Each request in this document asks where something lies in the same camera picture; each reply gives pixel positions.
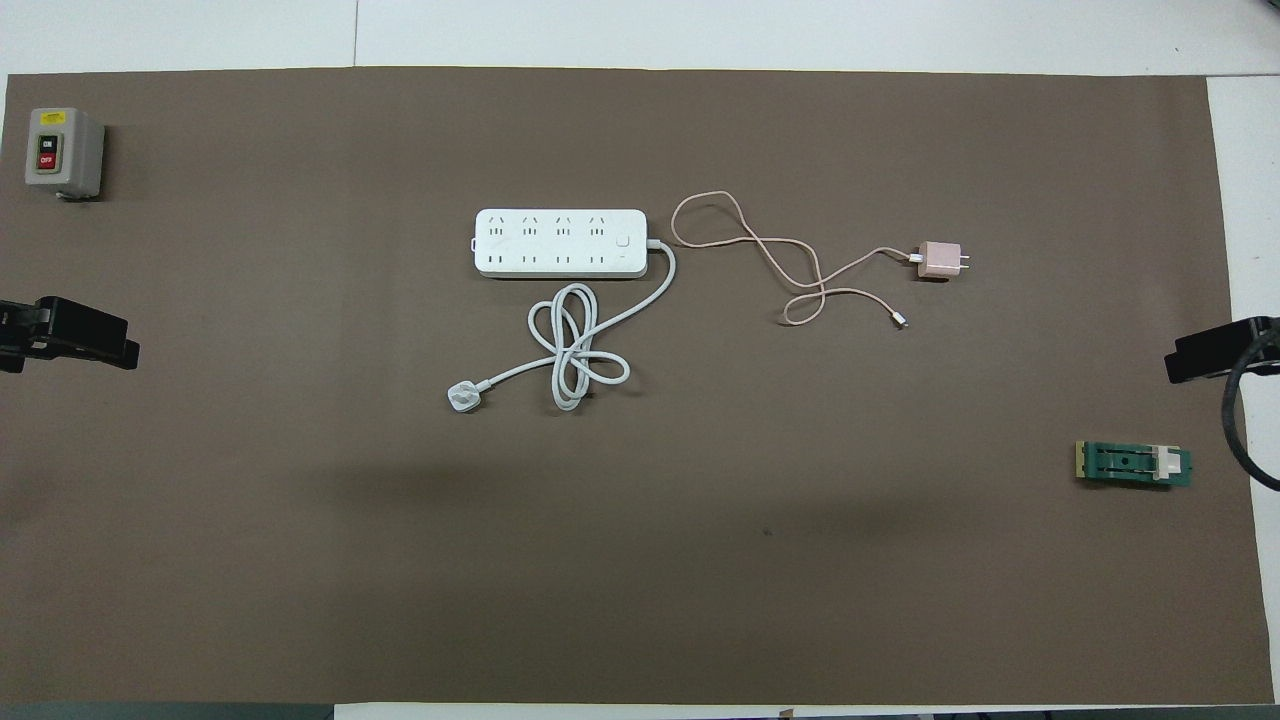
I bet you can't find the grey on-off switch box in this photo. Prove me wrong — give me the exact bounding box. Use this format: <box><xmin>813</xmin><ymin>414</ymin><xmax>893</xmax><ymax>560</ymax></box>
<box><xmin>25</xmin><ymin>107</ymin><xmax>106</xmax><ymax>201</ymax></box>

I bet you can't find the pink charger adapter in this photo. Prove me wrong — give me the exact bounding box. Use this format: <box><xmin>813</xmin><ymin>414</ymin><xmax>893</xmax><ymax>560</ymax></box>
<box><xmin>918</xmin><ymin>240</ymin><xmax>969</xmax><ymax>283</ymax></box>

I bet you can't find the white power cord with plug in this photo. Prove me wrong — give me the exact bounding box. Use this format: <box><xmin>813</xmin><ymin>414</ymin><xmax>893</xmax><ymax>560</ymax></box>
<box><xmin>446</xmin><ymin>238</ymin><xmax>678</xmax><ymax>413</ymax></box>

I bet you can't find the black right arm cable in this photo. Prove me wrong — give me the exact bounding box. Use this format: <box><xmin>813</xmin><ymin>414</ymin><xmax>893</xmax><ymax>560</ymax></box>
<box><xmin>1225</xmin><ymin>325</ymin><xmax>1280</xmax><ymax>493</ymax></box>

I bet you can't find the white power strip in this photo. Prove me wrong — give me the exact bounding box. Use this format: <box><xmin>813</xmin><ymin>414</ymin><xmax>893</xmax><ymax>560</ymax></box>
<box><xmin>473</xmin><ymin>208</ymin><xmax>649</xmax><ymax>279</ymax></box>

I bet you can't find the green knife switch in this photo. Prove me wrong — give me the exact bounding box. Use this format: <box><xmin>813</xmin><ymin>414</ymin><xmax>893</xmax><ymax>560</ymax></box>
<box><xmin>1075</xmin><ymin>440</ymin><xmax>1194</xmax><ymax>491</ymax></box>

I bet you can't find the pink charging cable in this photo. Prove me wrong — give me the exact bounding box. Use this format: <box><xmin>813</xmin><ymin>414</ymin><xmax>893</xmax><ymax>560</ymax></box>
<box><xmin>670</xmin><ymin>192</ymin><xmax>926</xmax><ymax>329</ymax></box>

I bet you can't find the brown table mat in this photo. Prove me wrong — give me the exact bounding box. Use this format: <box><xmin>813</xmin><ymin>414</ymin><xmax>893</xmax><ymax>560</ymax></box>
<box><xmin>0</xmin><ymin>67</ymin><xmax>1273</xmax><ymax>706</ymax></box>

